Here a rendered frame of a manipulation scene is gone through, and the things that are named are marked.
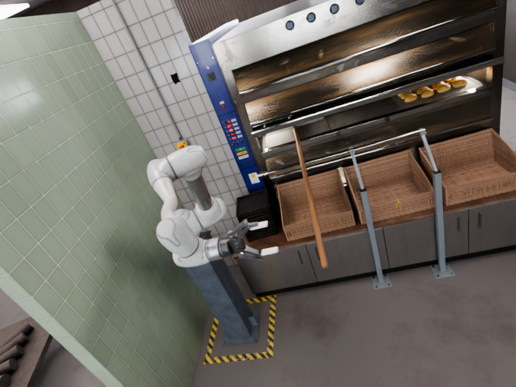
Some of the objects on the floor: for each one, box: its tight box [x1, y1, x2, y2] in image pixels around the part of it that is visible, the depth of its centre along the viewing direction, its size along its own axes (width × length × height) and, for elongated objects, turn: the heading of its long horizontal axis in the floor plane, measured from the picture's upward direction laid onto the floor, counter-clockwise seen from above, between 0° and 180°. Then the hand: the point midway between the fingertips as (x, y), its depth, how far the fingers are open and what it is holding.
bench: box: [233, 151, 516, 297], centre depth 277 cm, size 56×242×58 cm, turn 115°
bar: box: [256, 128, 455, 289], centre depth 249 cm, size 31×127×118 cm, turn 115°
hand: (269, 237), depth 125 cm, fingers open, 13 cm apart
